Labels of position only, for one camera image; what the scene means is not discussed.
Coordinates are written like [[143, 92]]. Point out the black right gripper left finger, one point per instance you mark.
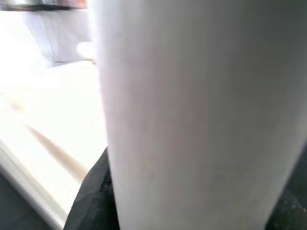
[[93, 203]]

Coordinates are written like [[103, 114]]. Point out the white plastic table leg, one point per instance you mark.
[[192, 107]]

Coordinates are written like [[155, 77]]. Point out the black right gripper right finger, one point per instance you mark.
[[290, 215]]

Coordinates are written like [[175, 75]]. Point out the white plastic table top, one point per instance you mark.
[[48, 107]]

